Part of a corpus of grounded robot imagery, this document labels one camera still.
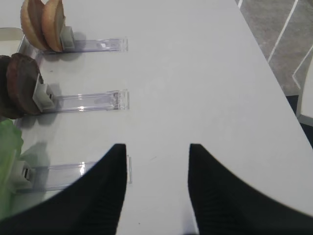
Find upright green lettuce leaf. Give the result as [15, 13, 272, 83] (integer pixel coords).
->
[0, 119, 23, 219]

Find sesame bun half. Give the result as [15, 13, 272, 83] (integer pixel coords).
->
[42, 0, 65, 52]

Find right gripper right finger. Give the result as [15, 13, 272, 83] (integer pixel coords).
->
[188, 144, 313, 235]

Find brown meat patty right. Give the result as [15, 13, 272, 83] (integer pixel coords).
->
[6, 52, 45, 116]

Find clear rail holder patties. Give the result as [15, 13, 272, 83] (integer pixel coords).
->
[32, 82, 130, 114]

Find brown meat patty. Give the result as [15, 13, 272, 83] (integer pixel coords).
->
[0, 55, 24, 119]
[6, 52, 45, 116]

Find clear rail holder lettuce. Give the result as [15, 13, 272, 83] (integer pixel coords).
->
[7, 156, 134, 194]

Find clear rail holder right buns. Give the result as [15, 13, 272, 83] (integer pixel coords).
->
[43, 26, 128, 54]

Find bun half plain top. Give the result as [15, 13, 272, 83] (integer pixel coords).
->
[20, 0, 49, 51]

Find brown meat patty left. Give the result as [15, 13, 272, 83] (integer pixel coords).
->
[0, 55, 24, 119]

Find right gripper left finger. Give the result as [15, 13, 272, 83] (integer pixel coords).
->
[0, 143, 127, 235]

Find white rectangular metal tray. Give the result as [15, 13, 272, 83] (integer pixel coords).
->
[0, 27, 24, 56]

